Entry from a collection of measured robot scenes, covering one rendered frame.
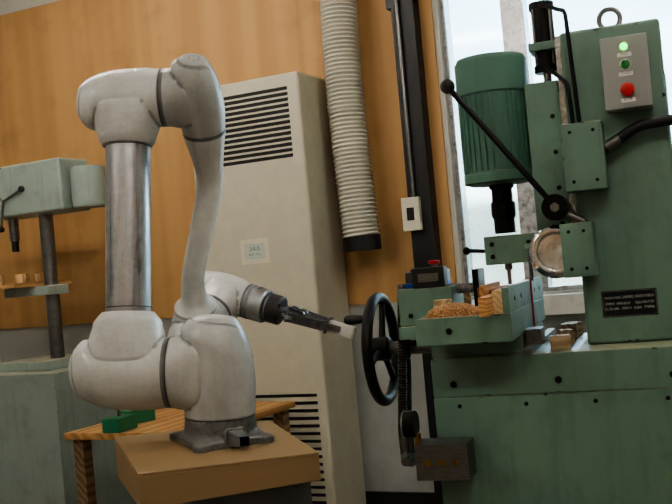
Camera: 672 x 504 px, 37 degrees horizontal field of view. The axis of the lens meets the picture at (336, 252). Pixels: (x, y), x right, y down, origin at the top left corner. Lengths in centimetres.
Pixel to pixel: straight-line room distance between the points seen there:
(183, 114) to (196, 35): 230
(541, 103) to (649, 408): 74
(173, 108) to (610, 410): 116
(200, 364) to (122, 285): 25
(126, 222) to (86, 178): 201
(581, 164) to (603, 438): 60
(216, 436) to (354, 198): 194
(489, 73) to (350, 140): 158
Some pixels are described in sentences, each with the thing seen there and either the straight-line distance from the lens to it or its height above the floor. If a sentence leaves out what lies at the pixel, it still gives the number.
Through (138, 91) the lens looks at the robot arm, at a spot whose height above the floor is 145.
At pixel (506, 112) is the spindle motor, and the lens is 242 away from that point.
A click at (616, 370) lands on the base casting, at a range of 225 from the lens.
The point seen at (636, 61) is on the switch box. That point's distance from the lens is 231.
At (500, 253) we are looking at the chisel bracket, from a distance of 245.
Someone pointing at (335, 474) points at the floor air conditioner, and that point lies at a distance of 397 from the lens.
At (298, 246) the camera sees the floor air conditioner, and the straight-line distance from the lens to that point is 390.
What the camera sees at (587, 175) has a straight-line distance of 227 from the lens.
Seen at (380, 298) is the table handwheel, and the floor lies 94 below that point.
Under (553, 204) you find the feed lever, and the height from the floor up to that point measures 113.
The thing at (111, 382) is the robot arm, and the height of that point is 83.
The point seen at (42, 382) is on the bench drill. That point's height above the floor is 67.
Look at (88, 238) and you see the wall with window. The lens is 485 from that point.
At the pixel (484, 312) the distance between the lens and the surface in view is 210.
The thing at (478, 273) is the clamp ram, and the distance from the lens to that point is 242.
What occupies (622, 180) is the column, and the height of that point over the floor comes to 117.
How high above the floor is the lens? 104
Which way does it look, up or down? 1 degrees up
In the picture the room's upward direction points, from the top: 5 degrees counter-clockwise
